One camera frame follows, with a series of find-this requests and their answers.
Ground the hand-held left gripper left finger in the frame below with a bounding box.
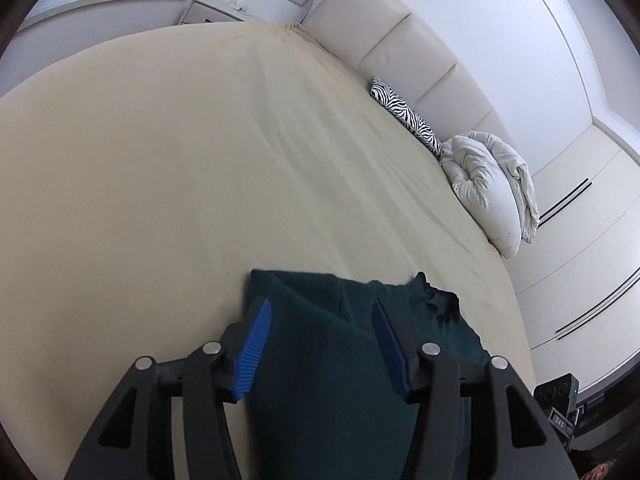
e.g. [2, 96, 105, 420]
[64, 297, 274, 480]

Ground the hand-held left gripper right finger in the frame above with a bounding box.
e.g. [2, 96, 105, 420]
[372, 296, 581, 480]

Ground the dark green knit sweater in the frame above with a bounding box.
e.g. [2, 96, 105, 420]
[242, 269, 493, 480]

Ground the black electronic device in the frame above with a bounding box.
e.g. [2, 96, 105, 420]
[532, 372, 582, 442]

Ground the white pillow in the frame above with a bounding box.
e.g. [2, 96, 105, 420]
[440, 134, 522, 260]

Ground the bed with beige sheet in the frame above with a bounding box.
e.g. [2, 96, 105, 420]
[0, 20, 536, 480]

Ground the white folded duvet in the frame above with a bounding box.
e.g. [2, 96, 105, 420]
[467, 130, 542, 245]

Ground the white wardrobe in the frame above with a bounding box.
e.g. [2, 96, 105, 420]
[510, 115, 640, 401]

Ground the zebra print pillow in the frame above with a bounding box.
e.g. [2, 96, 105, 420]
[370, 76, 446, 159]

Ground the cream padded headboard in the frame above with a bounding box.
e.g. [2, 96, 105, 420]
[302, 0, 516, 161]

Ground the white nightstand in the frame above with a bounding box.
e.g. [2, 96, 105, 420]
[177, 0, 251, 26]

